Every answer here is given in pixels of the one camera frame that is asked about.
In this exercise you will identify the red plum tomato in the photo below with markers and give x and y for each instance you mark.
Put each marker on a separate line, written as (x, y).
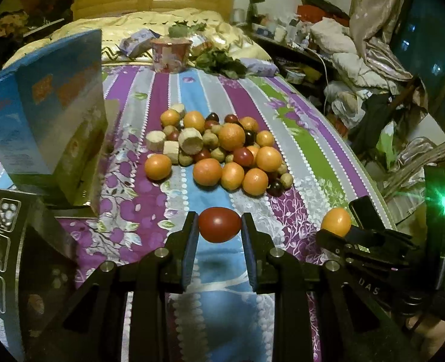
(219, 224)

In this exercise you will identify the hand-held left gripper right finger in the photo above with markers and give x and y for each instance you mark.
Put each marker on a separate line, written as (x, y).
(249, 254)

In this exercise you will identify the clear drinking glass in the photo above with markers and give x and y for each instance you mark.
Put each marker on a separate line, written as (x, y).
(239, 16)

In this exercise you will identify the pile of longans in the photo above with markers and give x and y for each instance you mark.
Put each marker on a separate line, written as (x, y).
(185, 158)

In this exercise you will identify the orange citrus fruit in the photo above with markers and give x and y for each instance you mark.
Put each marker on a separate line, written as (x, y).
(335, 220)

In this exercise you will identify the green plastic bag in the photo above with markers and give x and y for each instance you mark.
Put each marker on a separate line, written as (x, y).
(386, 147)

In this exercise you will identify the pale purple tissue packet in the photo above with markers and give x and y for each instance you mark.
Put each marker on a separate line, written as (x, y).
(260, 67)

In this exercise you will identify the white plastic tub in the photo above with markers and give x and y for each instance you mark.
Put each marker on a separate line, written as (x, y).
(296, 77)

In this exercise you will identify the black garment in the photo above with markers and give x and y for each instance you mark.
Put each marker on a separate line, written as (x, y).
(377, 117)

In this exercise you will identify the small peeled sugarcane piece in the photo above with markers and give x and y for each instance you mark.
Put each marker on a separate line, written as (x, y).
(154, 141)
(171, 150)
(177, 109)

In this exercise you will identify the bunch of leafy greens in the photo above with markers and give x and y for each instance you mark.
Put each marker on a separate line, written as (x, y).
(222, 66)

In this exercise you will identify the black printed box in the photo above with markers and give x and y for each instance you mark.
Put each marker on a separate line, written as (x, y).
(30, 271)

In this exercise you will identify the silver foil snack packet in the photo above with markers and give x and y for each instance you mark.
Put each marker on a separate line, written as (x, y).
(201, 41)

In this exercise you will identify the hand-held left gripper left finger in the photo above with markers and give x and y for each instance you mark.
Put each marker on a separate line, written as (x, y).
(190, 250)

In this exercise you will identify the blue green printed carton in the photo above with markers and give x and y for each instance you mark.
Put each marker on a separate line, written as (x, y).
(56, 120)

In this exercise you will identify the yellow quilted blanket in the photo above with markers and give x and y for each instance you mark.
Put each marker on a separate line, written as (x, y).
(132, 20)

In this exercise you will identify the pile of oranges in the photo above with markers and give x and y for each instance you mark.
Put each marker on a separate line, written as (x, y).
(207, 171)

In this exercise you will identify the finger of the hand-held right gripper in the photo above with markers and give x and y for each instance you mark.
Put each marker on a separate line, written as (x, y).
(331, 242)
(364, 211)

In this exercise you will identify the beige curtain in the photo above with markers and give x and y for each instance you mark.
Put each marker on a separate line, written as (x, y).
(373, 7)

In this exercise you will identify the dark bedside table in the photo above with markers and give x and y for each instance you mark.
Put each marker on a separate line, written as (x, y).
(301, 60)

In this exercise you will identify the large peeled sugarcane chunk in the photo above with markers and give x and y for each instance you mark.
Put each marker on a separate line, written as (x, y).
(190, 141)

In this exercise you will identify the cluster of toiletry bottles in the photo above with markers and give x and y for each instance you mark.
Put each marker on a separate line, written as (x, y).
(279, 32)

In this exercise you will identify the beige striped cloth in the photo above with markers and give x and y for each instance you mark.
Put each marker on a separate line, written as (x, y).
(414, 166)

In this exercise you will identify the pile of pale clothes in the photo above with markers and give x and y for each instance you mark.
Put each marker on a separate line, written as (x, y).
(343, 60)

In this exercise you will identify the person's right hand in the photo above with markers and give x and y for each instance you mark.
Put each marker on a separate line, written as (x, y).
(433, 333)

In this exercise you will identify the printed paper noodle bowl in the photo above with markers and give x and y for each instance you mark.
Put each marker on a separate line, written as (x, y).
(169, 58)

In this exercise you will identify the white plastic bag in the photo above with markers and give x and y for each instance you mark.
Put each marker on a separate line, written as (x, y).
(343, 98)

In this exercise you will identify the pile of cherry tomatoes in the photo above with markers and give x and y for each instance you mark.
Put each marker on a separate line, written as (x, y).
(243, 156)

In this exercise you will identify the dark glass window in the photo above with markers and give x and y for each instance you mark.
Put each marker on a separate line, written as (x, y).
(433, 45)

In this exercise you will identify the pile of dark clothes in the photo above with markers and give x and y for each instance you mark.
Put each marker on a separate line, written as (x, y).
(30, 0)

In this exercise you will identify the red bag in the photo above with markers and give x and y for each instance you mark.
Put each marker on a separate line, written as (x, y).
(309, 11)

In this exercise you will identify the blue white snack packet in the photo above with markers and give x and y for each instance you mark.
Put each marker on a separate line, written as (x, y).
(136, 41)

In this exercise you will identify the small leafy green bunch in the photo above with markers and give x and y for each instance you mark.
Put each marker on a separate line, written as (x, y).
(186, 30)

